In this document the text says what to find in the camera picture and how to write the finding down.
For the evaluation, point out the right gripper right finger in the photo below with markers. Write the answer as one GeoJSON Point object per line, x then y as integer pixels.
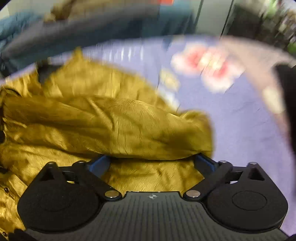
{"type": "Point", "coordinates": [214, 173]}

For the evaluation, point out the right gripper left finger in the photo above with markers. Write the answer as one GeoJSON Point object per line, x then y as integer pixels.
{"type": "Point", "coordinates": [90, 173]}

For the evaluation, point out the gold satin jacket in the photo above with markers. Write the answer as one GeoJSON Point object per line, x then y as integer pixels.
{"type": "Point", "coordinates": [85, 109]}

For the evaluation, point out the purple floral bed sheet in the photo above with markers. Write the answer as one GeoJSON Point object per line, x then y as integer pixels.
{"type": "Point", "coordinates": [196, 73]}

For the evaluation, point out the blue grey quilt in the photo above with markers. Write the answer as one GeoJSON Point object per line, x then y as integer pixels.
{"type": "Point", "coordinates": [26, 38]}

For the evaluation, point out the khaki jacket on quilt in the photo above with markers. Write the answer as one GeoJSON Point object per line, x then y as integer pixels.
{"type": "Point", "coordinates": [73, 9]}

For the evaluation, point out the orange cloth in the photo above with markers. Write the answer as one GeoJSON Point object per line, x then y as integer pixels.
{"type": "Point", "coordinates": [162, 2]}

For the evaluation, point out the black wire rack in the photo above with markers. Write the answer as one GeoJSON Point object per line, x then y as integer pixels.
{"type": "Point", "coordinates": [271, 22]}

